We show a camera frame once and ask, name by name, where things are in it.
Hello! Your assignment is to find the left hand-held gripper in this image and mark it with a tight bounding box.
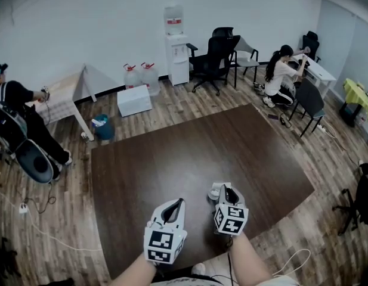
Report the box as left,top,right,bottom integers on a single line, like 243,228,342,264
143,198,188,265

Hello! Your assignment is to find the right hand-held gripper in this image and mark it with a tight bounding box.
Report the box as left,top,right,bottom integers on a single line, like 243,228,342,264
213,184,249,237

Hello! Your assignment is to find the small white object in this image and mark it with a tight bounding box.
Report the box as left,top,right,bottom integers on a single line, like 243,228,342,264
207,182,225,203

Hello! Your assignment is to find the person's left forearm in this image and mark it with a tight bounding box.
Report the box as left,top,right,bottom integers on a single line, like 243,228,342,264
109,253,157,286

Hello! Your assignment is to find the person's right forearm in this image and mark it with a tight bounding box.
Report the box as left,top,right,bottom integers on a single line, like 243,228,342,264
230,233,274,286

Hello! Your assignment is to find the person's white shoe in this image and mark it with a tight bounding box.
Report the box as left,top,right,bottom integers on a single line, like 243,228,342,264
191,262,206,277

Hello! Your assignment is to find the person's grey clothing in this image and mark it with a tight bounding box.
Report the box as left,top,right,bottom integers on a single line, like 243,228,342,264
150,274,299,286

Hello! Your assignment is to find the teal waste bin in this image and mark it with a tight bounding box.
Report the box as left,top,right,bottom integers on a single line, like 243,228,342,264
91,114,116,141

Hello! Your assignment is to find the white box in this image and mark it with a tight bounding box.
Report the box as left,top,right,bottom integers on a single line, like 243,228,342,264
117,84,153,118

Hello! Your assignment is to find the dark grey chair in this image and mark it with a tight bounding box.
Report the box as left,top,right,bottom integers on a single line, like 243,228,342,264
287,78,326,138

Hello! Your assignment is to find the black office chair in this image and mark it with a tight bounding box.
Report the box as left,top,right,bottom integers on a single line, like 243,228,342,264
185,27,242,97
332,161,368,237
299,30,322,64

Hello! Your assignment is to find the clear water bottle red cap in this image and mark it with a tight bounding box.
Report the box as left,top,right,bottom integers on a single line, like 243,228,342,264
140,61,161,97
123,63,141,91

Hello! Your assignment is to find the grey shell chair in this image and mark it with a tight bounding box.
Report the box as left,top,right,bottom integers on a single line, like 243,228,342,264
15,138,55,185

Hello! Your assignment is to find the white water dispenser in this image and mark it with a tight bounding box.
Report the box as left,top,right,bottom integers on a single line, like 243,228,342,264
164,33,190,86

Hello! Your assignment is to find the white desk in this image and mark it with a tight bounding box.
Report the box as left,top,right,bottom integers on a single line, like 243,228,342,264
290,54,338,100

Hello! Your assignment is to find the white table with checked cloth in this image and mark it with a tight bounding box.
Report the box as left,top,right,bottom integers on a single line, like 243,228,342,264
24,64,98,142

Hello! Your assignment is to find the table with yellow-green cloth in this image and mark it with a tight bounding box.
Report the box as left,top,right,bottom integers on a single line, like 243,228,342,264
338,77,368,128

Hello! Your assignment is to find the water jug with red label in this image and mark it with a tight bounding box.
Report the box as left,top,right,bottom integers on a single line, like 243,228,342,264
163,4,184,37

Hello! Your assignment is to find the black cable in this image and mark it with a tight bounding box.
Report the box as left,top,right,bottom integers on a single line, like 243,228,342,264
226,236,236,286

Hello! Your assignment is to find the white cable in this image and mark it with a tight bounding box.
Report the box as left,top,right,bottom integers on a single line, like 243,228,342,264
272,248,312,278
0,186,104,252

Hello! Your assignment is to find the grey chair with black frame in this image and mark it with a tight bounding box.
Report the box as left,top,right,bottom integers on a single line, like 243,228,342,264
230,36,260,89

